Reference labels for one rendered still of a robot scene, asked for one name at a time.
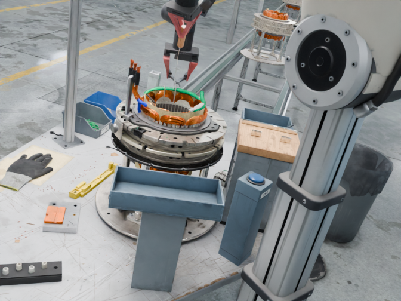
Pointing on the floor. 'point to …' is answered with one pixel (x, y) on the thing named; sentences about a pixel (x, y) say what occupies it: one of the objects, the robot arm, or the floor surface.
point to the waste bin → (351, 211)
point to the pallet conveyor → (213, 78)
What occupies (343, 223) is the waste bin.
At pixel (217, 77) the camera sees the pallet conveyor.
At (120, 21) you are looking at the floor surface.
